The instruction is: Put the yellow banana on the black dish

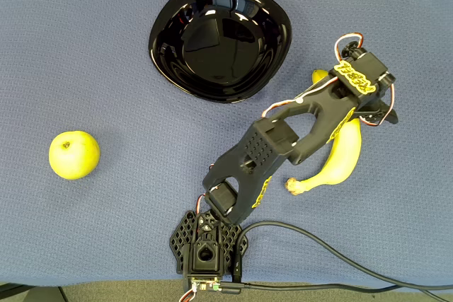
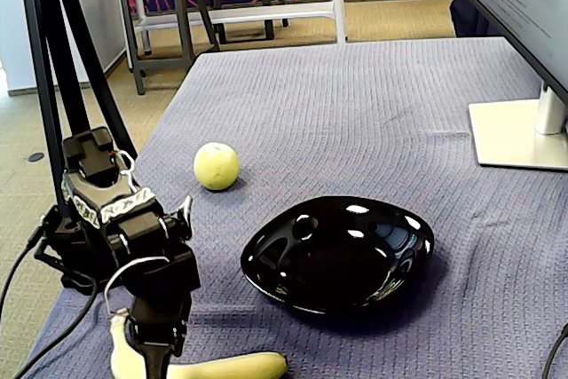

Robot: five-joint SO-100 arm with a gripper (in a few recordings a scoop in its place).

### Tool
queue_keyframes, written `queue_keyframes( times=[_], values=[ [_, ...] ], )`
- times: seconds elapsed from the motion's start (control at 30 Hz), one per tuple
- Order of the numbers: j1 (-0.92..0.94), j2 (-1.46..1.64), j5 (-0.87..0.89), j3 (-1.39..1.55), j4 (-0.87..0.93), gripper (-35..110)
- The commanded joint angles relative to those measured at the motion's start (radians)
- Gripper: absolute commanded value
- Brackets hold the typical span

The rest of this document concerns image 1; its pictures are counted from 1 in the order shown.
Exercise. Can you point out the green apple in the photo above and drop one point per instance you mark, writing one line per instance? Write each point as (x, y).
(74, 155)

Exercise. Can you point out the blue-grey woven cloth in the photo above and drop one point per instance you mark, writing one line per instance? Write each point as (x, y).
(106, 68)

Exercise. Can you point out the black camera stand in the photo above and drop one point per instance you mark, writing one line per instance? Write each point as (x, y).
(10, 289)

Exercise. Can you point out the glossy black plate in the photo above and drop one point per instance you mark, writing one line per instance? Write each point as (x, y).
(219, 40)

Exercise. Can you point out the yellow banana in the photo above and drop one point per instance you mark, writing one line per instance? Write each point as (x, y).
(345, 160)

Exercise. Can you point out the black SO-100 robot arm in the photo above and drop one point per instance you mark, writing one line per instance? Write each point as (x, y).
(269, 146)

